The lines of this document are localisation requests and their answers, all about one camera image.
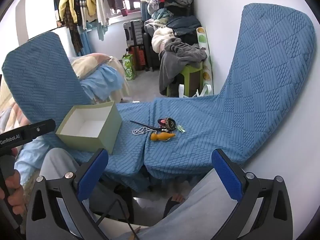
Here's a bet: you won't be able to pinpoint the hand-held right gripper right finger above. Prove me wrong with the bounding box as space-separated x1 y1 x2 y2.
211 148 293 240

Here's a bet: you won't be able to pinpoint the pile of clothes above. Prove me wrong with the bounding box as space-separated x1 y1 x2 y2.
144 0 203 46

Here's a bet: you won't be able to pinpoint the row of hanging clothes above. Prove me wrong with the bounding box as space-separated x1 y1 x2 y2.
57 0 142 57

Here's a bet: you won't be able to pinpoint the blue textured sofa cover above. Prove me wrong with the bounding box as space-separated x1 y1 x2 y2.
4 3 316 193

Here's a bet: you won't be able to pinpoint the blue curtain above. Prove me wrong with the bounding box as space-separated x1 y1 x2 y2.
139 0 153 22

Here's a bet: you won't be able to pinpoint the person's left leg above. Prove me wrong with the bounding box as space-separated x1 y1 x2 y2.
39 147 134 233

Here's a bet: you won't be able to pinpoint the grey hooded jacket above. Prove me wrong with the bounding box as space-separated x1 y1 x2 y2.
158 42 208 97

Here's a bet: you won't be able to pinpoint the white fluffy garment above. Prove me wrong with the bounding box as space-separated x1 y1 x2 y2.
151 27 176 54

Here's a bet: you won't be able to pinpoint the black curved hair stick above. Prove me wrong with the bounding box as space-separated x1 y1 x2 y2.
129 120 161 131

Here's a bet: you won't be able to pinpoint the black spiral hair tie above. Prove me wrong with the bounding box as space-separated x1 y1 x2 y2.
165 118 177 132

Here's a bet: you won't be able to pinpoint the person's right leg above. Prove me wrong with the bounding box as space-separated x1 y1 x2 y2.
116 169 250 240

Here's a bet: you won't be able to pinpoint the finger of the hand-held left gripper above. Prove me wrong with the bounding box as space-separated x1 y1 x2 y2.
24 119 56 140

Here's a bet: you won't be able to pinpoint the white bead necklace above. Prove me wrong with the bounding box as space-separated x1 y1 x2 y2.
132 127 151 136

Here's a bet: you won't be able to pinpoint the green cardboard box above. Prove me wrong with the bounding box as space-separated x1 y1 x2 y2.
55 101 123 155

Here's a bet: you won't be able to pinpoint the white wardrobe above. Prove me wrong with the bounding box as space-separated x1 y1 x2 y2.
16 0 77 57

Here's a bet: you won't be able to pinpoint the red suitcase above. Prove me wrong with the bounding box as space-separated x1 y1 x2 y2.
128 45 147 71

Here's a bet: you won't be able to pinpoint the orange gourd pendant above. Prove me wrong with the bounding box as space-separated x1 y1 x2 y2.
149 132 177 142

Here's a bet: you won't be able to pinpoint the white tote bag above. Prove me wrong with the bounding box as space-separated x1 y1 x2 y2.
178 83 212 98

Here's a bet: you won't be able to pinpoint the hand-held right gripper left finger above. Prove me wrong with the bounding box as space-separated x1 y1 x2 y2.
26 148 109 240

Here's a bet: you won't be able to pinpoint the green plastic stool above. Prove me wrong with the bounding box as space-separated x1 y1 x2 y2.
167 62 203 98

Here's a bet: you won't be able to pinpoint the green shopping bag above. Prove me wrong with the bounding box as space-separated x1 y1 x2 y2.
122 52 137 81

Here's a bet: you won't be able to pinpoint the light blue bed sheet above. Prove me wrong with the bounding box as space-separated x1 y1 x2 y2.
79 66 126 102

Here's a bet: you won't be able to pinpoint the cream pink pillow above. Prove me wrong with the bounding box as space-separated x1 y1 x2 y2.
69 53 113 79

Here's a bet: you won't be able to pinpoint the grey suitcase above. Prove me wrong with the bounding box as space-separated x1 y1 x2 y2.
123 20 146 47

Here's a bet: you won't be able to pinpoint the pink charm key ring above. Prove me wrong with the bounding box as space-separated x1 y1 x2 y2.
157 118 168 132

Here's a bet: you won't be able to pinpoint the person's foot in black slipper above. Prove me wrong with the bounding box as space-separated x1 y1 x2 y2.
163 192 187 219

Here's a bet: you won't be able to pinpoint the black suitcase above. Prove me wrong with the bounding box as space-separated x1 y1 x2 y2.
142 31 162 72

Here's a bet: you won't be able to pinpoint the person's leg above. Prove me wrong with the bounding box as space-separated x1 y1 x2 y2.
116 169 250 240
39 147 134 233

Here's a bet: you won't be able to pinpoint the fruit print mat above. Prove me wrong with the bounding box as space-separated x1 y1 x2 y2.
196 26 215 96

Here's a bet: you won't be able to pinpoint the person's left hand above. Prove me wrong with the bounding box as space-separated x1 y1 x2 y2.
0 170 25 214

